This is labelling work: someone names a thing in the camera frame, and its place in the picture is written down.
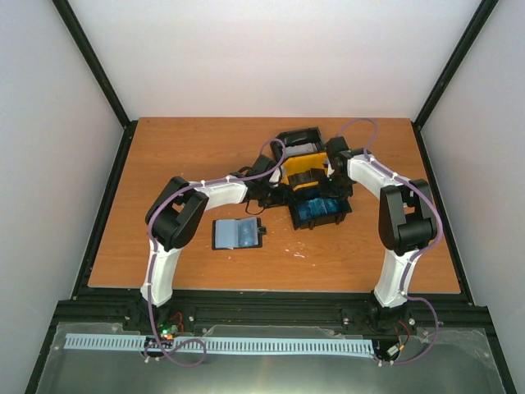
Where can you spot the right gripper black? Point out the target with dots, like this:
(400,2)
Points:
(348,192)

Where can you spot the blue VIP card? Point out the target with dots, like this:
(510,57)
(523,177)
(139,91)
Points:
(247,233)

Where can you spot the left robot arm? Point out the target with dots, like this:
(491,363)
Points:
(174,218)

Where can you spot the black frame post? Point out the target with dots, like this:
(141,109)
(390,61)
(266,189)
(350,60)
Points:
(76,31)
(461,49)

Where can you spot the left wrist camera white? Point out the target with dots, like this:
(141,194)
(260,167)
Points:
(277,176)

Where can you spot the black bin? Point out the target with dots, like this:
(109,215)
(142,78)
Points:
(302,196)
(291,138)

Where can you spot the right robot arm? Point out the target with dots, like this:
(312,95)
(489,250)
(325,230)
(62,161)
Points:
(408,223)

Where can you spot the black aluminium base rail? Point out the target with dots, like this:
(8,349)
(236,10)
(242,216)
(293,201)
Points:
(199,311)

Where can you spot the blue cards stack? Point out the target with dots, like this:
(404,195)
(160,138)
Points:
(316,208)

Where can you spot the black cards stack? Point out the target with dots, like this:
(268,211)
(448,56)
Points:
(312,175)

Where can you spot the green led circuit board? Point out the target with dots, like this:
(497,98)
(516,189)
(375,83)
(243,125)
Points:
(170,330)

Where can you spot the yellow bin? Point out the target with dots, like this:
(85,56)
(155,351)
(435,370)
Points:
(301,164)

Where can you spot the light blue cable duct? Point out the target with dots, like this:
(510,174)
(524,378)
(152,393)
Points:
(227,345)

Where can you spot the black leather card holder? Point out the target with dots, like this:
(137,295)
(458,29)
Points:
(237,234)

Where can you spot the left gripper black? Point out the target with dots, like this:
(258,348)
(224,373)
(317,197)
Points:
(282,198)

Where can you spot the white cards stack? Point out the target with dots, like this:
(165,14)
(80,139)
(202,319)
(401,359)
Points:
(301,149)

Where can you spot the left black frame post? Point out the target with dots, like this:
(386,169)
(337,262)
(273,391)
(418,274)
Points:
(76,31)

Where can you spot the right black frame post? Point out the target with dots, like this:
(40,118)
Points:
(461,49)

